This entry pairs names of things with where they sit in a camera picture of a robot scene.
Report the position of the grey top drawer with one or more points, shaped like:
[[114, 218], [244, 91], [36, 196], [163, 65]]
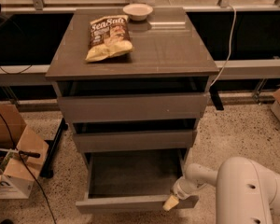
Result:
[[132, 107]]

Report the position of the black metal stand leg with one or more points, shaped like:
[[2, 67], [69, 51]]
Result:
[[47, 170]]

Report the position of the grey middle drawer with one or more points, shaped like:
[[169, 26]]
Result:
[[105, 142]]

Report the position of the sea salt chips bag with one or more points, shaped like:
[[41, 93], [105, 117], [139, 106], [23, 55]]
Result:
[[109, 37]]

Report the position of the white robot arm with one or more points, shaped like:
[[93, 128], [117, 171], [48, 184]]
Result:
[[246, 192]]

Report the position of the grey drawer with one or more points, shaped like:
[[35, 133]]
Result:
[[105, 142], [131, 181], [132, 107]]

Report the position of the metal railing beam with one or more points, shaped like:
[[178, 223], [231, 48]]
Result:
[[26, 75]]

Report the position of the open cardboard box left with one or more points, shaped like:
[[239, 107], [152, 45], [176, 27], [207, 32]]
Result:
[[22, 154]]

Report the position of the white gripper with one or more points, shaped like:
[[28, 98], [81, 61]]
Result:
[[179, 188]]

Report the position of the white bowl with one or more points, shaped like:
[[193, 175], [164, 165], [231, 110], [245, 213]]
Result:
[[138, 12]]

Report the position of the grey bottom drawer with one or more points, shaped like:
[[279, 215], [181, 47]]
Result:
[[131, 181]]

